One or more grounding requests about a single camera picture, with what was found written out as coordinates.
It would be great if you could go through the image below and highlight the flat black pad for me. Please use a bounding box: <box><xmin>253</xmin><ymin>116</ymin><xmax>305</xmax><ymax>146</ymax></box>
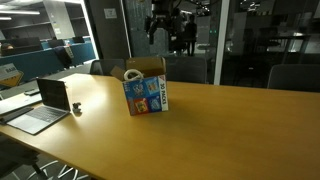
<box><xmin>0</xmin><ymin>106</ymin><xmax>35</xmax><ymax>126</ymax></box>

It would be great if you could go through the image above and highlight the standing person in dark clothes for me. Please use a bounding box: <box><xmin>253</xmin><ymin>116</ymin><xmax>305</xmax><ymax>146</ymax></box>
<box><xmin>184</xmin><ymin>14</ymin><xmax>198</xmax><ymax>57</ymax></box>

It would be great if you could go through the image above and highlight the closed grey laptop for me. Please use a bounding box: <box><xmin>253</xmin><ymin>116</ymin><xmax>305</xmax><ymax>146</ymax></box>
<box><xmin>0</xmin><ymin>92</ymin><xmax>43</xmax><ymax>116</ymax></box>

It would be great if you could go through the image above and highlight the black phone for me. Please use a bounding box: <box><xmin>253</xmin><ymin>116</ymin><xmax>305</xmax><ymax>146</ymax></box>
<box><xmin>23</xmin><ymin>87</ymin><xmax>41</xmax><ymax>97</ymax></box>

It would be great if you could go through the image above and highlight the dark office chair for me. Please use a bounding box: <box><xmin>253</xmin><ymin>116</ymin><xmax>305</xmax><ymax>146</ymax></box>
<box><xmin>0</xmin><ymin>134</ymin><xmax>49</xmax><ymax>180</ymax></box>
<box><xmin>89</xmin><ymin>58</ymin><xmax>127</xmax><ymax>77</ymax></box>
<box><xmin>266</xmin><ymin>63</ymin><xmax>320</xmax><ymax>94</ymax></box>

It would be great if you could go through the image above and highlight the white paper wall notice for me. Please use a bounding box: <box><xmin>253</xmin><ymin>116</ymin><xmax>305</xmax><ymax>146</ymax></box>
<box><xmin>103</xmin><ymin>7</ymin><xmax>118</xmax><ymax>20</ymax></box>

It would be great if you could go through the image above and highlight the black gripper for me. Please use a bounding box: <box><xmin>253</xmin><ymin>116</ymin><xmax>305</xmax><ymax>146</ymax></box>
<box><xmin>146</xmin><ymin>12</ymin><xmax>181</xmax><ymax>53</ymax></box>

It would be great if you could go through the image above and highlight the open grey laptop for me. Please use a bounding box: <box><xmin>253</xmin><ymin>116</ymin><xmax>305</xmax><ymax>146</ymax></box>
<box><xmin>6</xmin><ymin>77</ymin><xmax>72</xmax><ymax>136</ymax></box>

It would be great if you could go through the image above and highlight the yellow and white sign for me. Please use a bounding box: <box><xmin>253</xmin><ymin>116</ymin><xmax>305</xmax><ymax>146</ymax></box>
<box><xmin>0</xmin><ymin>62</ymin><xmax>25</xmax><ymax>89</ymax></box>

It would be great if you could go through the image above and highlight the small black clip object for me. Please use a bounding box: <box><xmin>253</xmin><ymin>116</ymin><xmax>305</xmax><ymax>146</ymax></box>
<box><xmin>71</xmin><ymin>102</ymin><xmax>84</xmax><ymax>114</ymax></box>

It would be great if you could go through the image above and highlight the colourful printed cardboard box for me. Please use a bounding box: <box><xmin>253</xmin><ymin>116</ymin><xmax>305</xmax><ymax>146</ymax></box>
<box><xmin>110</xmin><ymin>56</ymin><xmax>170</xmax><ymax>117</ymax></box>

